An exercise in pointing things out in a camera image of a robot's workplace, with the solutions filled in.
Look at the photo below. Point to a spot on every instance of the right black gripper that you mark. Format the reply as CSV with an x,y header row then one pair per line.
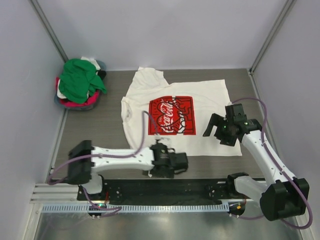
x,y
218,120

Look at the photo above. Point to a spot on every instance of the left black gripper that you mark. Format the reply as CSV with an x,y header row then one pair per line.
x,y
169,174

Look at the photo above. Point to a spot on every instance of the white Coca-Cola t-shirt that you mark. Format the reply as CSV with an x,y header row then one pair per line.
x,y
179,112

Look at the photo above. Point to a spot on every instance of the grey laundry basket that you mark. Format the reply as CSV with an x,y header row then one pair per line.
x,y
101,73

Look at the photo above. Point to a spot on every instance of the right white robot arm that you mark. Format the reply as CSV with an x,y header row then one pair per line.
x,y
283,195

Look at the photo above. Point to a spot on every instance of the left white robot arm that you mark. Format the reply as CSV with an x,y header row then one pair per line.
x,y
87,161

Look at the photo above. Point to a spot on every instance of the pink t-shirt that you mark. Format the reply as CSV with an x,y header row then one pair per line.
x,y
91,102

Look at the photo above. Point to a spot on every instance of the green t-shirt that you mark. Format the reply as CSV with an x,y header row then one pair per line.
x,y
80,80

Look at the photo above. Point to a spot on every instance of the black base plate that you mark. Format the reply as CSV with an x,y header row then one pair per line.
x,y
166,192

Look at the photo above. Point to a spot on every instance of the slotted cable duct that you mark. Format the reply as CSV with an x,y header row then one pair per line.
x,y
87,208

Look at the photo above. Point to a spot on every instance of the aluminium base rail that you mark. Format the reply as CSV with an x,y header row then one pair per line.
x,y
59,193

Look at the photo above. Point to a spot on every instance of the right aluminium frame post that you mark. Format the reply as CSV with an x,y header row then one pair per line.
x,y
279,21

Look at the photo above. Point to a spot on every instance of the aluminium frame post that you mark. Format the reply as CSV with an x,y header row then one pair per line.
x,y
279,21
48,28

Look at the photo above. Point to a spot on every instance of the left aluminium frame post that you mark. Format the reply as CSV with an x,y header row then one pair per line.
x,y
48,28

